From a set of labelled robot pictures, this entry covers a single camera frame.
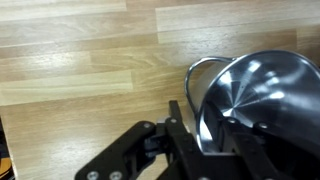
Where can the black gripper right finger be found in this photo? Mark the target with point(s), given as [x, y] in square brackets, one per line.
[263, 160]

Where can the stainless steel pot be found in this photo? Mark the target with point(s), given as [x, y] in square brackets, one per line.
[266, 93]

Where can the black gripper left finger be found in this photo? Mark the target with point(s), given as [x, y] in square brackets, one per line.
[133, 156]

